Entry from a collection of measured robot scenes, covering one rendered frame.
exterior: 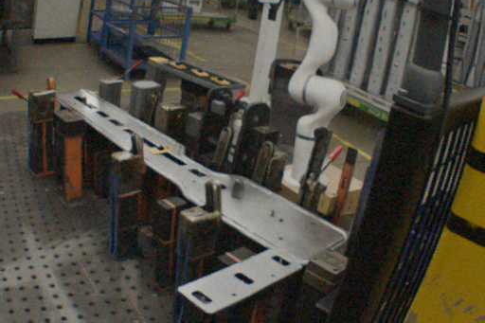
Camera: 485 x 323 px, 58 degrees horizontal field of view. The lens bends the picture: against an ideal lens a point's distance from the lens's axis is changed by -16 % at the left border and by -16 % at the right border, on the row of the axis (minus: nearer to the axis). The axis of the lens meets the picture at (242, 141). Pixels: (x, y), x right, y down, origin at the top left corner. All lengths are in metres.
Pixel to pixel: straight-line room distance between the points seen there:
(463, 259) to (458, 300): 0.05
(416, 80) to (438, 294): 0.25
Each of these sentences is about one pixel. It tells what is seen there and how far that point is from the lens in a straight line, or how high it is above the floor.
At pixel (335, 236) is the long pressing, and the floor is 1.00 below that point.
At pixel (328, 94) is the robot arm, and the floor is 1.18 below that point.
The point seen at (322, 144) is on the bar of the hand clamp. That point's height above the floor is 1.17.
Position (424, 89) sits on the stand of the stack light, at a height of 1.56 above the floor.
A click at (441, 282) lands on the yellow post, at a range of 0.49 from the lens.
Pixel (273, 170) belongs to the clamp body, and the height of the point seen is 1.03.
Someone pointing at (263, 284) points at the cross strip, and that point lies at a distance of 1.05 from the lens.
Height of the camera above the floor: 1.62
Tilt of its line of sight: 21 degrees down
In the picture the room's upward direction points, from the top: 9 degrees clockwise
